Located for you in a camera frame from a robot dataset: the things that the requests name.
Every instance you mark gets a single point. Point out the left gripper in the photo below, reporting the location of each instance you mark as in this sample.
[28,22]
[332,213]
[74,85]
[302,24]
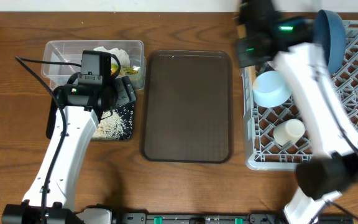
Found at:
[127,91]

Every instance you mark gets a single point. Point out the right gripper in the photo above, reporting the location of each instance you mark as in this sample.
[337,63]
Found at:
[248,59]

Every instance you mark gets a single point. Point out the green snack wrapper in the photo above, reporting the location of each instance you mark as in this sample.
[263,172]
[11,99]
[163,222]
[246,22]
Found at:
[124,70]

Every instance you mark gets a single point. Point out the rice food waste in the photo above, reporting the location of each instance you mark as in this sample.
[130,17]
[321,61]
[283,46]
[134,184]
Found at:
[116,125]

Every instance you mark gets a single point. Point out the white napkin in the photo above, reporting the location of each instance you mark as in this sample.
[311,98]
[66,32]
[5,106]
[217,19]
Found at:
[122,55]

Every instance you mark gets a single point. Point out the light blue bowl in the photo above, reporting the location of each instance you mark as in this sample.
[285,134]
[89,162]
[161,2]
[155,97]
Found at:
[270,89]

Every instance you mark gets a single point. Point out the dark blue plate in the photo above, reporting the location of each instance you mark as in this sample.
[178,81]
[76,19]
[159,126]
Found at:
[329,31]

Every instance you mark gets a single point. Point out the small white cup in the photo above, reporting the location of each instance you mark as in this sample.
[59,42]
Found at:
[289,131]

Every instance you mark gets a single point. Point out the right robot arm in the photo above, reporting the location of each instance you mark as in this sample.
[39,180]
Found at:
[289,43]

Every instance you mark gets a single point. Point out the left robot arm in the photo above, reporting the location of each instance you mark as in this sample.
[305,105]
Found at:
[51,197]

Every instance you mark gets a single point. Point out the grey dishwasher rack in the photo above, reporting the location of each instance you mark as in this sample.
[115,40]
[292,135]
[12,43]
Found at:
[262,151]

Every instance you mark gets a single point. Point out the black tray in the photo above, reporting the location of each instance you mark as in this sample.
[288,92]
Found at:
[85,112]

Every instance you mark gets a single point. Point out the brown serving tray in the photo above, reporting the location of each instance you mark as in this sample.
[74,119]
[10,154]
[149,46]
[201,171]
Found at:
[188,107]

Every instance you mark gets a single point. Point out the clear plastic bin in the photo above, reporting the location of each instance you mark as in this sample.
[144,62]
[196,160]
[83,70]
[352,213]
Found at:
[71,51]

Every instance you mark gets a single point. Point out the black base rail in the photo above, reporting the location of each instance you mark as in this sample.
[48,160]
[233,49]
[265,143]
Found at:
[141,218]

